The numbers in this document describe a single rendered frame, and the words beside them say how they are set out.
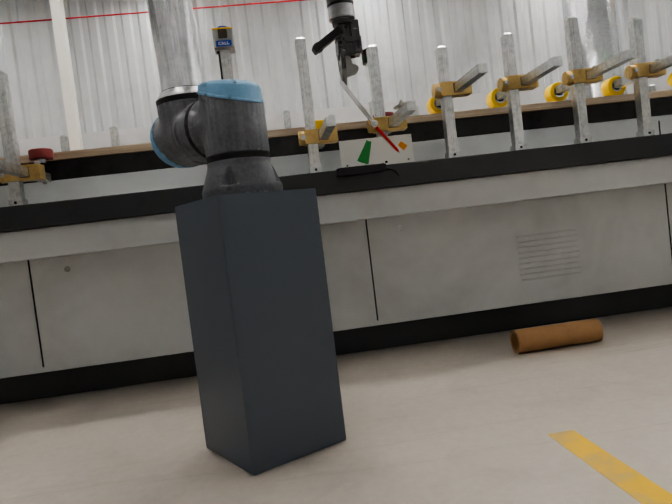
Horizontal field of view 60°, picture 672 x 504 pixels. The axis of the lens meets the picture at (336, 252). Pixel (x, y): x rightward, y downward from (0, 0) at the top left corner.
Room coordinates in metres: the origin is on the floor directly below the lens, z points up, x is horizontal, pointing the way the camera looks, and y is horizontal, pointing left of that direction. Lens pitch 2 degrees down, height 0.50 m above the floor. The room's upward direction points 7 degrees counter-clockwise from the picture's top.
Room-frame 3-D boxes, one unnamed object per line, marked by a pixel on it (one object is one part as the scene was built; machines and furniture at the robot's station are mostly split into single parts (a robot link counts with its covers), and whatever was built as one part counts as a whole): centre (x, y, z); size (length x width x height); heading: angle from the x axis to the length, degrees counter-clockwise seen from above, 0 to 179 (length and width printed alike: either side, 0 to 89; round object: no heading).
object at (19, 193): (1.94, 1.03, 0.91); 0.03 x 0.03 x 0.48; 6
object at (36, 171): (1.94, 1.01, 0.81); 0.13 x 0.06 x 0.05; 96
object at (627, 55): (2.14, -1.00, 0.95); 0.50 x 0.04 x 0.04; 6
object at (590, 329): (1.98, -0.72, 0.04); 0.30 x 0.08 x 0.08; 96
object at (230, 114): (1.39, 0.21, 0.79); 0.17 x 0.15 x 0.18; 47
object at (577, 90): (2.15, -0.96, 0.93); 0.03 x 0.03 x 0.48; 6
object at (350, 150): (2.04, -0.18, 0.75); 0.26 x 0.01 x 0.10; 96
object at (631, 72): (2.18, -1.23, 0.95); 0.13 x 0.06 x 0.05; 96
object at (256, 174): (1.38, 0.20, 0.65); 0.19 x 0.19 x 0.10
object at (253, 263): (1.38, 0.20, 0.30); 0.25 x 0.25 x 0.60; 36
